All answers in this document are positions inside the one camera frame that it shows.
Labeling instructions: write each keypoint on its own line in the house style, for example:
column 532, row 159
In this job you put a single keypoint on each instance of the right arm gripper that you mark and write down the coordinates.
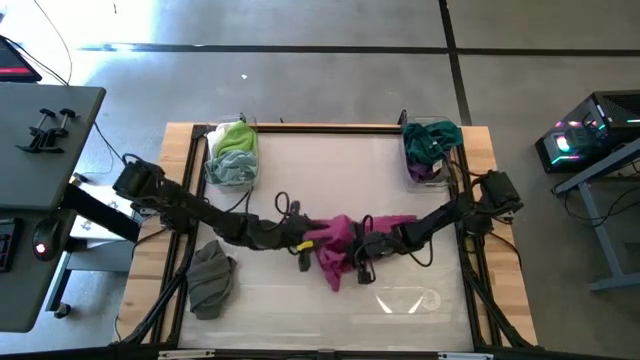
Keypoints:
column 366, row 276

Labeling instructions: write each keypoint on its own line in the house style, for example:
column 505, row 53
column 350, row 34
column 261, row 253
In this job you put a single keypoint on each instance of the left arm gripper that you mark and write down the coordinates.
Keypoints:
column 304, row 262

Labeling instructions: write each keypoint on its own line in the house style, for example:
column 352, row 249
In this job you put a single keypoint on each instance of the magenta towel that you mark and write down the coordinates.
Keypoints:
column 340, row 235

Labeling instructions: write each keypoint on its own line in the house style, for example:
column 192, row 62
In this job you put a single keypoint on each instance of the grey-green towel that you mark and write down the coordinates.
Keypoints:
column 210, row 285

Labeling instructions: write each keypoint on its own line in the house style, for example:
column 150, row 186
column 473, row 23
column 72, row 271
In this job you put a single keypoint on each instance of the mint green towel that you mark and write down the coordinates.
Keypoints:
column 232, row 170

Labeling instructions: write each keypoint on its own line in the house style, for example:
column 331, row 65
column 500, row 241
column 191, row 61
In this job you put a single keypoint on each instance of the purple towel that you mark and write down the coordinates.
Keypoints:
column 420, row 172

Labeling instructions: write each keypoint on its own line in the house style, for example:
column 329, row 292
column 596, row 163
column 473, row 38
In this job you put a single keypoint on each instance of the lime green towel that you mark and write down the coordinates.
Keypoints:
column 240, row 140

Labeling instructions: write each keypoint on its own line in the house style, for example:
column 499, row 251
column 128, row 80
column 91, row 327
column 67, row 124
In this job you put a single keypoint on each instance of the cream towel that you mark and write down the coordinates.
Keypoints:
column 216, row 135

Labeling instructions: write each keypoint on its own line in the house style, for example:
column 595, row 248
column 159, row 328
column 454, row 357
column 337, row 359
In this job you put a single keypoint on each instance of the dark green towel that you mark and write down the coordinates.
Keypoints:
column 425, row 140

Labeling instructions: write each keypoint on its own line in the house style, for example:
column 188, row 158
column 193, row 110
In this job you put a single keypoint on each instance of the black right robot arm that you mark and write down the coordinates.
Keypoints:
column 435, row 222

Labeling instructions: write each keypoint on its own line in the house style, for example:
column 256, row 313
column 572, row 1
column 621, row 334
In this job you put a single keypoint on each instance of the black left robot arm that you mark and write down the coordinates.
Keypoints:
column 200, row 212

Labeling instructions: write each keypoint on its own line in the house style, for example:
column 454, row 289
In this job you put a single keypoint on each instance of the clear plastic basket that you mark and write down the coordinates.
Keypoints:
column 235, row 118
column 440, row 186

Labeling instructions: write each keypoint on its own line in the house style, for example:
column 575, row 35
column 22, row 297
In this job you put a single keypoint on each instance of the white box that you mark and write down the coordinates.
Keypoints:
column 97, row 227

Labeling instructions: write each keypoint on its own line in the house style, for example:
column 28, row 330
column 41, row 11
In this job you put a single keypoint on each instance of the grey desk leg with caster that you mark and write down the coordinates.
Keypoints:
column 95, row 257

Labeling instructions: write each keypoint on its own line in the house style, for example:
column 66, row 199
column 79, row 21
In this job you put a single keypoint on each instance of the grey side table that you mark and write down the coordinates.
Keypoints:
column 602, row 240

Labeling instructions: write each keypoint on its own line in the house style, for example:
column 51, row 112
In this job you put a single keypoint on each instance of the black computer mouse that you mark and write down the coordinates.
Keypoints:
column 47, row 240

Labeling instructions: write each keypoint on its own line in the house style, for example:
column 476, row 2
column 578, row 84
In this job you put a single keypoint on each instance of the black clamp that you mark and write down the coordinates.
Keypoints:
column 67, row 113
column 47, row 113

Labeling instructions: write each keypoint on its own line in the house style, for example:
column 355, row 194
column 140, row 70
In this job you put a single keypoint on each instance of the grey desk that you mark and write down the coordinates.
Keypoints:
column 30, row 175

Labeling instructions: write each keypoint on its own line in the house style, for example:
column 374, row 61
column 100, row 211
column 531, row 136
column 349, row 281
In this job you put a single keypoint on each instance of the black computer tower with lights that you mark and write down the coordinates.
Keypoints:
column 610, row 115

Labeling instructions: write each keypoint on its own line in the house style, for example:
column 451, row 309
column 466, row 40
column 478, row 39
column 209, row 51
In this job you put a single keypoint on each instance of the black keyboard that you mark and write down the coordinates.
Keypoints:
column 7, row 245

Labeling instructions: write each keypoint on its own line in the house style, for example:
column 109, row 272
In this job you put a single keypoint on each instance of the black monitor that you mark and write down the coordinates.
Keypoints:
column 15, row 67

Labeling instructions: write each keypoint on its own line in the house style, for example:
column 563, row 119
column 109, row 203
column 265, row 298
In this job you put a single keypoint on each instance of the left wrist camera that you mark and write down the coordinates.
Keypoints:
column 290, row 232

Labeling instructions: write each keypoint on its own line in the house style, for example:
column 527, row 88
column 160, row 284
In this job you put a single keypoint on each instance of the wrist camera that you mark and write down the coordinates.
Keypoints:
column 290, row 232
column 387, row 242

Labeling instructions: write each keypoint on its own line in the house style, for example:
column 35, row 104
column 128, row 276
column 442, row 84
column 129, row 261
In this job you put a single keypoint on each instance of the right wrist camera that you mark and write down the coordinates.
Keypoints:
column 387, row 242

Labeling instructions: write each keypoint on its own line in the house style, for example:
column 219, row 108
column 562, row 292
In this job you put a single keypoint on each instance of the black table frame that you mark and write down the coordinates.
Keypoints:
column 325, row 128

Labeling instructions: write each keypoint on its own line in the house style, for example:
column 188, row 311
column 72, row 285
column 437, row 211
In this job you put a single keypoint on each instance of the silver metal bracket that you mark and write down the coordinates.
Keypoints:
column 185, row 354
column 465, row 356

